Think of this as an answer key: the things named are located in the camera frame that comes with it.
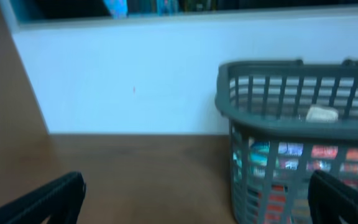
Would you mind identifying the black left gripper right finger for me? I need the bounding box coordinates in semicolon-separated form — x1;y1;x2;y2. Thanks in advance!
308;170;358;224

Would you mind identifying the Kleenex tissue multipack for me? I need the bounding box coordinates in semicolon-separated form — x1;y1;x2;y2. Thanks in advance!
248;140;358;179

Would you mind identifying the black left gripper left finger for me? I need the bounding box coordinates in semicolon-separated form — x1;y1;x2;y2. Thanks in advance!
0;172;86;224

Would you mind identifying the orange pasta packet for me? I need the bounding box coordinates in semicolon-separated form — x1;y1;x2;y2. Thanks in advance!
306;105;339;123

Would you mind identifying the grey plastic basket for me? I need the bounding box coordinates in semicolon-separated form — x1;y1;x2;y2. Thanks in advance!
215;60;358;223

